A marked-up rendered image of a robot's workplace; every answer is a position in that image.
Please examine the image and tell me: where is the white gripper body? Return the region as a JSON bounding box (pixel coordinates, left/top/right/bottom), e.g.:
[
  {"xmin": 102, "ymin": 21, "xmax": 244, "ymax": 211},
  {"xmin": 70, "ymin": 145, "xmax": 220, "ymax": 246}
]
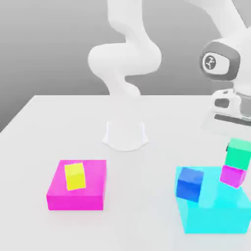
[{"xmin": 201, "ymin": 109, "xmax": 251, "ymax": 140}]

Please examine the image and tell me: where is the small green cube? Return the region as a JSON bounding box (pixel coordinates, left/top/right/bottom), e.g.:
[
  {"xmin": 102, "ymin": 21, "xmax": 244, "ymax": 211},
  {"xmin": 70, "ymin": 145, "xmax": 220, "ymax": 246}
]
[{"xmin": 225, "ymin": 137, "xmax": 251, "ymax": 171}]

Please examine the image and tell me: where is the small purple cube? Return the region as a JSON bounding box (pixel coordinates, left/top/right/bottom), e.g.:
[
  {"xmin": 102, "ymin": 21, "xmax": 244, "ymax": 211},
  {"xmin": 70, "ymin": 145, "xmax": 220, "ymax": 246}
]
[{"xmin": 219, "ymin": 164, "xmax": 247, "ymax": 189}]

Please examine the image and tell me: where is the small blue cube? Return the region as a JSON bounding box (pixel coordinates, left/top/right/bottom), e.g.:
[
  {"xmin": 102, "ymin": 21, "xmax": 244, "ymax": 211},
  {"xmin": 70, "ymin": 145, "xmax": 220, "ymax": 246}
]
[{"xmin": 176, "ymin": 167, "xmax": 204, "ymax": 203}]

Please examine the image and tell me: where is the small yellow cube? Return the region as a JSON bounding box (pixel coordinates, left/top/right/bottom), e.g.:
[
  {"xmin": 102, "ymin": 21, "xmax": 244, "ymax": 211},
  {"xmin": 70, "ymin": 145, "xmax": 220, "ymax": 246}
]
[{"xmin": 64, "ymin": 162, "xmax": 86, "ymax": 191}]

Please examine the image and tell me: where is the large cyan box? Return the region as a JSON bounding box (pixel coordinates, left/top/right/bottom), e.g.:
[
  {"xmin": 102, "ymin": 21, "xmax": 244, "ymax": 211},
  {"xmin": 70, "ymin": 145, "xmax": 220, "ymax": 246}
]
[{"xmin": 175, "ymin": 166, "xmax": 251, "ymax": 234}]

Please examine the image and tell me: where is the large magenta box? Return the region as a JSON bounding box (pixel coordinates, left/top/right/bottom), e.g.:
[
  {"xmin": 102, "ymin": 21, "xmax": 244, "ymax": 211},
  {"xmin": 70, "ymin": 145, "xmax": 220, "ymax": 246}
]
[{"xmin": 46, "ymin": 159, "xmax": 107, "ymax": 211}]

